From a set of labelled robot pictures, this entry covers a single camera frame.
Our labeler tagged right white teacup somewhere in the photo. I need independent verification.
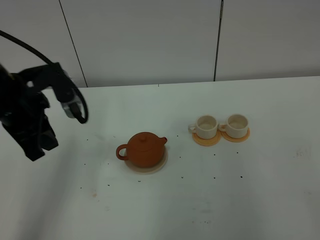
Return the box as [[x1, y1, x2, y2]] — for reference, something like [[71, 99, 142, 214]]
[[218, 114, 249, 139]]

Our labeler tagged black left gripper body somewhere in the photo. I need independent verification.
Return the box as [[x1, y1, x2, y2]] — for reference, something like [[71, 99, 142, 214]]
[[0, 66, 59, 162]]

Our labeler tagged left white teacup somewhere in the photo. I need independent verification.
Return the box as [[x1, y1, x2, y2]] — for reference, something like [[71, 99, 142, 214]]
[[188, 115, 218, 140]]

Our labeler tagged brown clay teapot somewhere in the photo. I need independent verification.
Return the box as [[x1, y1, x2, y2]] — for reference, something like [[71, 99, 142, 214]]
[[116, 132, 168, 168]]

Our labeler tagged orange cup coaster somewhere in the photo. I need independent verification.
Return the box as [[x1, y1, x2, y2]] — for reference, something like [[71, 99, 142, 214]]
[[220, 128, 251, 143], [192, 130, 222, 147]]

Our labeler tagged right orange cup coaster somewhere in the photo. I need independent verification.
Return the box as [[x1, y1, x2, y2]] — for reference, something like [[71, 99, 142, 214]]
[[220, 128, 251, 143]]

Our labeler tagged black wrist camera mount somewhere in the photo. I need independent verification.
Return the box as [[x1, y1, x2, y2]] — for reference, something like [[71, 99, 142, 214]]
[[18, 62, 89, 124]]

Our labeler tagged white teacup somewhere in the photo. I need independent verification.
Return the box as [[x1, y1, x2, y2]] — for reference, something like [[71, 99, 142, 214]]
[[218, 114, 249, 139], [188, 115, 218, 140]]

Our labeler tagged black braided camera cable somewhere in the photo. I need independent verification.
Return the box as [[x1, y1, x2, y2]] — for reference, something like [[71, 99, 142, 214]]
[[0, 29, 90, 125]]

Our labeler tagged left orange cup coaster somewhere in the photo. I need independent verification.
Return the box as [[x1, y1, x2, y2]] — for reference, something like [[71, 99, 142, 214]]
[[192, 130, 222, 147]]

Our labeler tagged beige round teapot coaster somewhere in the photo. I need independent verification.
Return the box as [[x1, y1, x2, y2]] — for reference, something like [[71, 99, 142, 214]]
[[124, 147, 168, 175]]

